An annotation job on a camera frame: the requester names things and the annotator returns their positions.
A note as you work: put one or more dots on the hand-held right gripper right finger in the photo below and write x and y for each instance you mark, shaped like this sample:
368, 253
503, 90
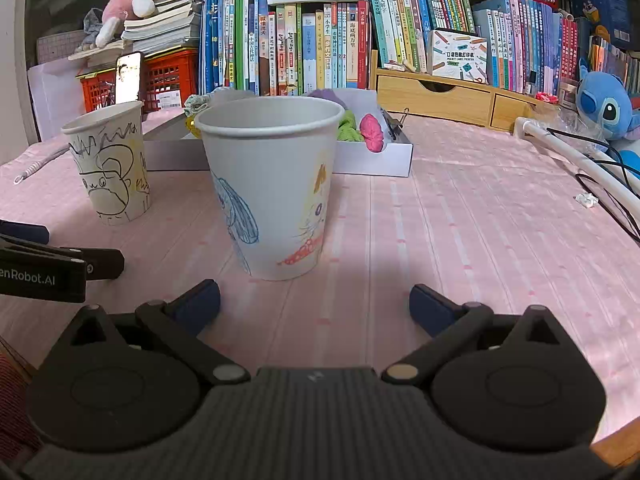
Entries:
432, 308

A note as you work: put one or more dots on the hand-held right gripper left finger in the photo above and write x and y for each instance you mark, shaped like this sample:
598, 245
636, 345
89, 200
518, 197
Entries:
197, 306

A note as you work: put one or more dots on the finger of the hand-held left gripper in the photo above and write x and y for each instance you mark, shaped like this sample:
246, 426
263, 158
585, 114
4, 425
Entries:
105, 264
25, 232

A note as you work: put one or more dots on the paper cup black bear drawing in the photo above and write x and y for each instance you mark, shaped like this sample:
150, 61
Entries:
110, 170

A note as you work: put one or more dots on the paper cup blue dog drawing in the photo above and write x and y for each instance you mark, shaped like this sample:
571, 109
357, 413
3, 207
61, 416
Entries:
270, 185

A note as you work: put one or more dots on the white cardboard box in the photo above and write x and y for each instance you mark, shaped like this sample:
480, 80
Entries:
372, 160

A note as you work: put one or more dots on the yellow sequin bow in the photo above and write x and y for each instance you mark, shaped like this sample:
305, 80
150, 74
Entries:
192, 127

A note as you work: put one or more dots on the green checked scrunchie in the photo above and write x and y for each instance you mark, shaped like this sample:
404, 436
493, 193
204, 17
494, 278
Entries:
197, 105

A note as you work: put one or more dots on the pink scrunchie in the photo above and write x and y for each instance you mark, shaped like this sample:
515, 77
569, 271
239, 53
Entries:
372, 132

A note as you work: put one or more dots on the lime green scrunchie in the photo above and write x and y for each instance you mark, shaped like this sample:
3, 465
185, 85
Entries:
350, 127

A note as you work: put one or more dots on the pink striped tablecloth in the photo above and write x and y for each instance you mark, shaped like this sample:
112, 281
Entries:
450, 240

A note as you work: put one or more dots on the plain white board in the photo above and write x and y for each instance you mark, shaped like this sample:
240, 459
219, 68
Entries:
55, 95

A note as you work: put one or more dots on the black binder clip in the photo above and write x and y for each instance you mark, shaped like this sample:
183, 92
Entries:
395, 127

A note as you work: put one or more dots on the black smartphone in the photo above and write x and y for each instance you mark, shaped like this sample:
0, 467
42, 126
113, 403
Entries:
129, 77

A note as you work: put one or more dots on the small white object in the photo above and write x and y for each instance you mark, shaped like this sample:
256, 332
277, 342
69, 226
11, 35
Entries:
586, 200

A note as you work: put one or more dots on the white grid board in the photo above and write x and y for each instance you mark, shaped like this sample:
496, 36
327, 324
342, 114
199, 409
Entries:
60, 47

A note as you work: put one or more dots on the red plastic crate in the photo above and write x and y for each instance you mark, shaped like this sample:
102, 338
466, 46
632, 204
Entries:
170, 75

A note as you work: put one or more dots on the wooden desk organizer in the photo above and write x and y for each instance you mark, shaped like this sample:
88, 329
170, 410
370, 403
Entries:
430, 97

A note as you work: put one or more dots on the grey plush toy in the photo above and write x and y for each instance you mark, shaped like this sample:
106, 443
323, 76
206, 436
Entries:
91, 25

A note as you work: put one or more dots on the clear plastic bag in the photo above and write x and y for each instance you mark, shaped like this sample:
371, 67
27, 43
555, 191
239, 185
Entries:
572, 120

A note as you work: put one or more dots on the small pink ornament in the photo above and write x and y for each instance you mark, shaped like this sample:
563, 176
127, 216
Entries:
545, 97

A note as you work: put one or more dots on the stack of worn books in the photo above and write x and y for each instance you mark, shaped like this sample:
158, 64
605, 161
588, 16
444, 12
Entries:
160, 25

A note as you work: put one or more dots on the pink and white plush toy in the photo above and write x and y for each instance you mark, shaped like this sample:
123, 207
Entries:
120, 5

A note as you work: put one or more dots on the white colourful printed box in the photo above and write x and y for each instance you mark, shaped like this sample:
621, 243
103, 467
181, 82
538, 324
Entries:
457, 55

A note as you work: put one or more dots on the blue alien plush toy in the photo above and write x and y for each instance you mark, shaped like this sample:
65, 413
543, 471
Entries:
605, 100

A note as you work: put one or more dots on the row of large picture books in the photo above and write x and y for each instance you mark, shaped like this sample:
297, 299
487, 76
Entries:
300, 45

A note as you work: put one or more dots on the row of thin paperback books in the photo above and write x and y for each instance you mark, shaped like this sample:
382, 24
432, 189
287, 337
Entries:
525, 40

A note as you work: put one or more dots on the blue printed carton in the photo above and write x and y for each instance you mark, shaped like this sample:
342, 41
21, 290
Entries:
600, 0

